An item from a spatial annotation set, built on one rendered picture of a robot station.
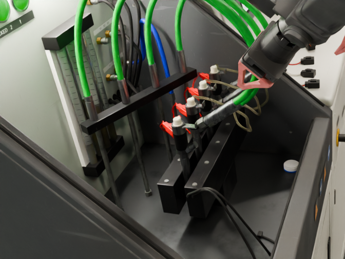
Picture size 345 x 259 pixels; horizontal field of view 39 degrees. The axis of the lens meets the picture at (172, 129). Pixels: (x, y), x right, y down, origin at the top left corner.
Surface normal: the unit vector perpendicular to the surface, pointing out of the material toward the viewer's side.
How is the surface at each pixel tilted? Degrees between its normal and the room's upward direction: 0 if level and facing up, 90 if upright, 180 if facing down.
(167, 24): 90
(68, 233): 90
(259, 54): 44
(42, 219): 90
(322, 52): 0
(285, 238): 0
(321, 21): 124
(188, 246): 0
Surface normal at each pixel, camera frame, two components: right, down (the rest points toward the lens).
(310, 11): -0.63, 0.77
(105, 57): 0.91, 0.07
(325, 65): -0.16, -0.85
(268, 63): 0.35, -0.41
